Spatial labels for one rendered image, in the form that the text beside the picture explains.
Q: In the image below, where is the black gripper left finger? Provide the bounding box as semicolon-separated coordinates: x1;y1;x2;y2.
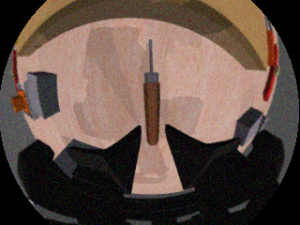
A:
67;125;143;195

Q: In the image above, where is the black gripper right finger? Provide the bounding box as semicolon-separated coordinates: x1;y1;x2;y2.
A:
165;124;241;191

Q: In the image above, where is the awl with brown wooden handle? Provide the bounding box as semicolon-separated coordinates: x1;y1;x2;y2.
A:
142;40;160;146

